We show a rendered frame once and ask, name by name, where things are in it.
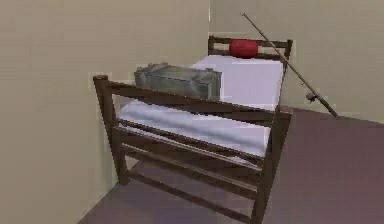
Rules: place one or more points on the brown fishing rod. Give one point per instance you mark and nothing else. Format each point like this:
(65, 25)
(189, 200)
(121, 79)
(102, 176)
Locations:
(290, 65)

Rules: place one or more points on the brown wooden bed white mattress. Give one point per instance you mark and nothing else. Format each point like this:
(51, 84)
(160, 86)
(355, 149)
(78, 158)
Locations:
(206, 128)

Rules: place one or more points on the red pillow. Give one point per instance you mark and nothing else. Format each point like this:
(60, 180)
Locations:
(243, 48)

